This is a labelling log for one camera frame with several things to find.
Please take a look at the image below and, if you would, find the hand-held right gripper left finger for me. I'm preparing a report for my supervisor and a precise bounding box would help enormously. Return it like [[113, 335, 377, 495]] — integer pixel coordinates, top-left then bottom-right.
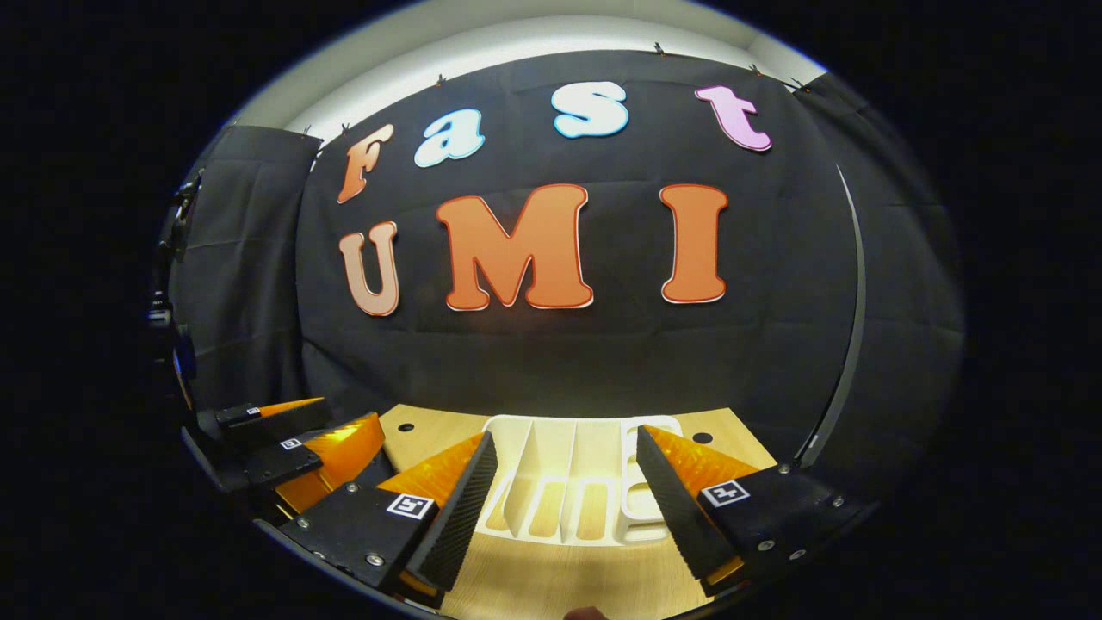
[[276, 430, 500, 609]]

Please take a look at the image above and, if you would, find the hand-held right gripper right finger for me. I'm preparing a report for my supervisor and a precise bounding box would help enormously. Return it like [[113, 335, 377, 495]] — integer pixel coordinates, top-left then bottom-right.
[[635, 424, 871, 598]]

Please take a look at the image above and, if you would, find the cream bookshelf rack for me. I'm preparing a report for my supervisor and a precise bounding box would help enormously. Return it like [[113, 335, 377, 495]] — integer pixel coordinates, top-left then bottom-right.
[[481, 414, 686, 546]]

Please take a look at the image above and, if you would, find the black backdrop cloth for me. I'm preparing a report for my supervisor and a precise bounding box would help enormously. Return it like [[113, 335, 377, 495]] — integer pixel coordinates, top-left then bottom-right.
[[164, 50, 965, 518]]

